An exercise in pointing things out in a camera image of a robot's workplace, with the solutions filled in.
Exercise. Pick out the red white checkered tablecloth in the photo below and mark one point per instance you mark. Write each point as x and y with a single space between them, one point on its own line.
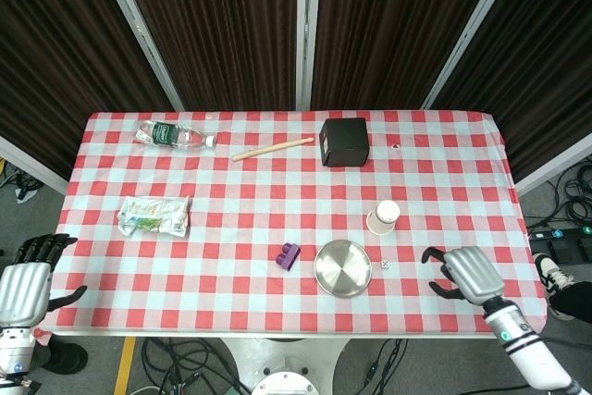
259 210

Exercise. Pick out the crumpled snack bag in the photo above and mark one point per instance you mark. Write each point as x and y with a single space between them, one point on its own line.
155 217

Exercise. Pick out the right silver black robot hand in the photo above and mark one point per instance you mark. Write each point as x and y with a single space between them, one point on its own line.
472 275

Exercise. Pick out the black table foot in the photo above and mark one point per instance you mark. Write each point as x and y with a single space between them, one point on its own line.
65 358

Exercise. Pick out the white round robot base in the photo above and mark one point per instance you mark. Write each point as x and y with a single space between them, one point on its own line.
287 378

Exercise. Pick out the black power strip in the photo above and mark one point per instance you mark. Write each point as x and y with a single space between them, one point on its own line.
562 232

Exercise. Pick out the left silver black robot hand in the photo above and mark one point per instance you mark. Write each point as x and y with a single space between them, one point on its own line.
23 293

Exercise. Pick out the black cardboard box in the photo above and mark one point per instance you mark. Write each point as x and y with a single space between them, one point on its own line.
344 143

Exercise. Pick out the round stainless steel plate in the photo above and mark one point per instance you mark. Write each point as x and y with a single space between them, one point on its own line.
342 268

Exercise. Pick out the clear plastic water bottle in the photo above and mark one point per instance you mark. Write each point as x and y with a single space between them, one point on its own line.
171 135

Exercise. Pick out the black trouser leg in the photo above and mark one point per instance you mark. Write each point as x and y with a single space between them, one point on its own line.
575 300

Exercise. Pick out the white black sneaker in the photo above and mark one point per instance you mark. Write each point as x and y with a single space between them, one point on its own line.
550 277

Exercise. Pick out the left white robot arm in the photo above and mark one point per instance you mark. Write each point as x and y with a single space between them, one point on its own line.
16 353

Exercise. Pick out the purple plastic block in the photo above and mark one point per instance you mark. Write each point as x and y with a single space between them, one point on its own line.
289 258

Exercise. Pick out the wooden drumstick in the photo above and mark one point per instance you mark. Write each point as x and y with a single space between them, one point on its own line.
273 148

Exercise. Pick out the white paper cup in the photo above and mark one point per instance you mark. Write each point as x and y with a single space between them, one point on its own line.
385 217

